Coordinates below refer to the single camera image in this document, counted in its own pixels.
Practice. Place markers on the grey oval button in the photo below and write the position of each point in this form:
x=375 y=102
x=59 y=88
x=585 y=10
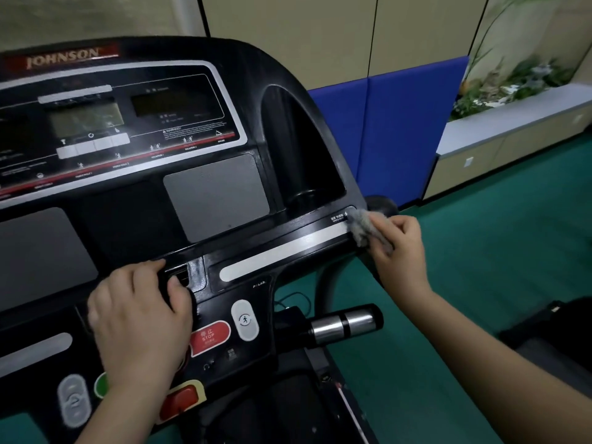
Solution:
x=74 y=401

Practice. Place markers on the green round button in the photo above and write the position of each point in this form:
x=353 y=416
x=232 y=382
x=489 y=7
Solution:
x=101 y=386

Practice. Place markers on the person's left forearm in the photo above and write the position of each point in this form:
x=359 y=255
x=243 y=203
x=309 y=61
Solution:
x=122 y=411

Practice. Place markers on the black treadmill console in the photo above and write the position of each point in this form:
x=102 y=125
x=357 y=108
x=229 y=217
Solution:
x=138 y=203

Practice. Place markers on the narrow blue wall pad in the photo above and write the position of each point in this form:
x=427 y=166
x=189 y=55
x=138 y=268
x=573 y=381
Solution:
x=337 y=129

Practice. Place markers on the person's right hand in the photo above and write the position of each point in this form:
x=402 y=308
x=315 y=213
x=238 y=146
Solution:
x=402 y=263

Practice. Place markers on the white oval button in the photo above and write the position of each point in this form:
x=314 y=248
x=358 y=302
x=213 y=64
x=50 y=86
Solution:
x=245 y=320

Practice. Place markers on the grey cleaning cloth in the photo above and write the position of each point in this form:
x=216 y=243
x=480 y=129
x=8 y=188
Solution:
x=363 y=226

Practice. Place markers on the person's left thumb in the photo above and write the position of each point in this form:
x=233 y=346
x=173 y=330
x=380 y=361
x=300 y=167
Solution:
x=181 y=295

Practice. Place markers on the red safety key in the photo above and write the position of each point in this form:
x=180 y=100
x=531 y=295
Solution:
x=182 y=403

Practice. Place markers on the green plants with white flowers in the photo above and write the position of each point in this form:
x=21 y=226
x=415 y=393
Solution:
x=513 y=83

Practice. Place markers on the red stop button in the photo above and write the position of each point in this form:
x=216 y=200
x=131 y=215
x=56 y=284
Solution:
x=209 y=339

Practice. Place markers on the person's right forearm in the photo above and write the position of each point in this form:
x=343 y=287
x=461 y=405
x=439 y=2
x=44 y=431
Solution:
x=485 y=369

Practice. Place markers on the person's left hand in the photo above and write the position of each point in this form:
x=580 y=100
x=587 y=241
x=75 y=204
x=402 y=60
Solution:
x=138 y=328

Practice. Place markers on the long beige planter cabinet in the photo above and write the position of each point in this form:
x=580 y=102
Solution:
x=508 y=129

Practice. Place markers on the person's right fingers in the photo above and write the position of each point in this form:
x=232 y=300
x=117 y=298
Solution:
x=395 y=228

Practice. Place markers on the wide blue wall pad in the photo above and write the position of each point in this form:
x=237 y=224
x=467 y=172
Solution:
x=407 y=134

